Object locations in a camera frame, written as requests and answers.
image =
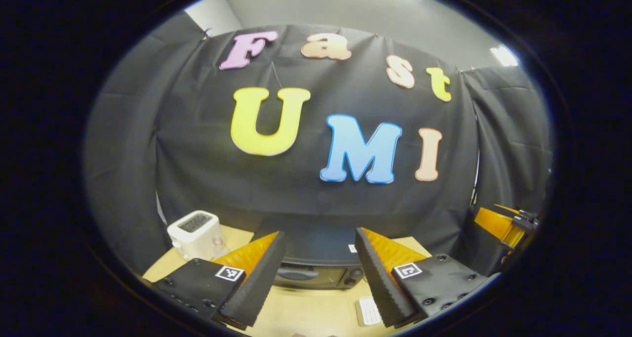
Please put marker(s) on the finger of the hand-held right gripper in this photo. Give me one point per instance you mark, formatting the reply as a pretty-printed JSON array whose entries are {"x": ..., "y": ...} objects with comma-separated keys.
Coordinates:
[
  {"x": 498, "y": 226},
  {"x": 516, "y": 211}
]

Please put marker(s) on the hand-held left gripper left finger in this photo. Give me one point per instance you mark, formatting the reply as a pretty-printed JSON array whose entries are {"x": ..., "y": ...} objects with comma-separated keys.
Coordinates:
[{"x": 259, "y": 282}]

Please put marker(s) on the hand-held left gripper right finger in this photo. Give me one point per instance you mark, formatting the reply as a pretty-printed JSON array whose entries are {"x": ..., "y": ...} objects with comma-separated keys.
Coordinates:
[{"x": 380, "y": 278}]

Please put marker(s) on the black electric oven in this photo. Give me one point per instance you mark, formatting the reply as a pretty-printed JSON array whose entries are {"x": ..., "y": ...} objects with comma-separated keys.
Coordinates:
[{"x": 316, "y": 258}]

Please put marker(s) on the white rectangular tray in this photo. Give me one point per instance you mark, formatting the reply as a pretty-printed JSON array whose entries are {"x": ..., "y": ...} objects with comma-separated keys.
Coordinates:
[{"x": 369, "y": 311}]

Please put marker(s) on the white toaster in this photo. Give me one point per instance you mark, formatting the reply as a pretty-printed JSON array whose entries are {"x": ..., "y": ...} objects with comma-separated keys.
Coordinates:
[{"x": 195, "y": 236}]

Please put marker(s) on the black backdrop cloth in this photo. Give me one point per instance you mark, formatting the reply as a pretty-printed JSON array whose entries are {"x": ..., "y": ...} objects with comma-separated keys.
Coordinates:
[{"x": 197, "y": 179}]

